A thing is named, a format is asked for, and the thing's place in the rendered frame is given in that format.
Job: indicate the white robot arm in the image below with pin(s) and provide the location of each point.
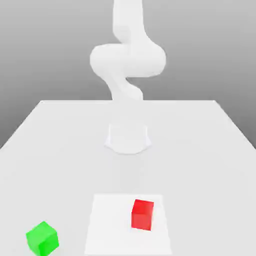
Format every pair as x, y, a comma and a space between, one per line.
128, 60

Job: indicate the small red cube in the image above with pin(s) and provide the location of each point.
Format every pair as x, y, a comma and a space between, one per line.
142, 216

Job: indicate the small green cube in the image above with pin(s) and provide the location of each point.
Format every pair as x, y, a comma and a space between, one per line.
42, 239

